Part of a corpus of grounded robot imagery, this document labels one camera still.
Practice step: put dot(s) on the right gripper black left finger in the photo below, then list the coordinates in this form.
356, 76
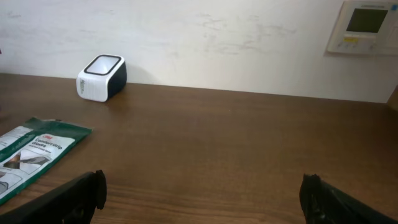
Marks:
73, 202

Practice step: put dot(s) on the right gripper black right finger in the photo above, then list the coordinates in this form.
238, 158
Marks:
325, 204

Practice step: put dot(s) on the white barcode scanner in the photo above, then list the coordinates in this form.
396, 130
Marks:
102, 78

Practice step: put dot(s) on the beige wall control panel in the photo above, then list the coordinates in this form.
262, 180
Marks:
366, 28

